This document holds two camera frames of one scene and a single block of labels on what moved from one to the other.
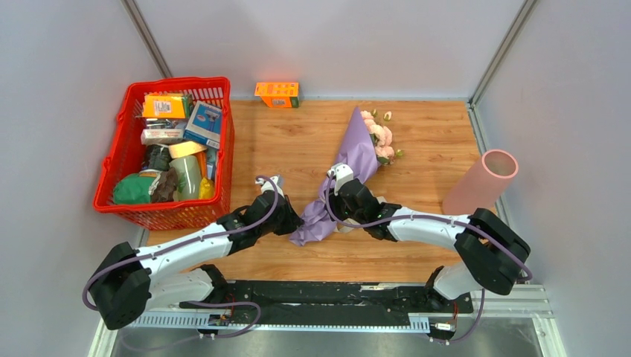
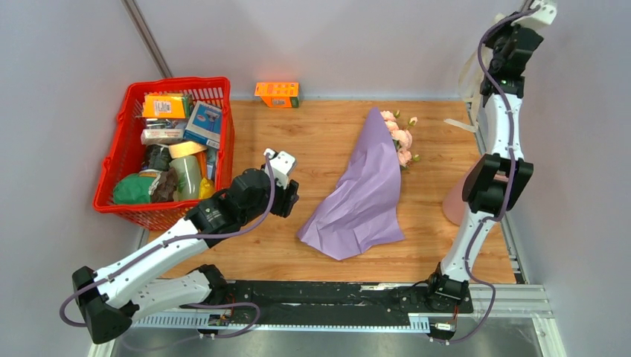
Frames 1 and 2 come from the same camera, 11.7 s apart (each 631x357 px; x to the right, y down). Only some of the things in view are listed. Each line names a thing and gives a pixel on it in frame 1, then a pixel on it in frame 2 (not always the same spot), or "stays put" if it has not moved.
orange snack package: x=160 y=105 stays put
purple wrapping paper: x=357 y=149 to x=364 y=213
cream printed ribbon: x=343 y=227 to x=469 y=83
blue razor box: x=204 y=126 stays put
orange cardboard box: x=278 y=94 stays put
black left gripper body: x=283 y=224 to x=283 y=204
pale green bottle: x=188 y=177 stays put
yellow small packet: x=206 y=188 stays put
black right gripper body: x=343 y=210 to x=498 y=39
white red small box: x=149 y=136 stays put
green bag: x=134 y=188 stays put
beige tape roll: x=185 y=148 stays put
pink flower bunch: x=382 y=136 to x=402 y=138
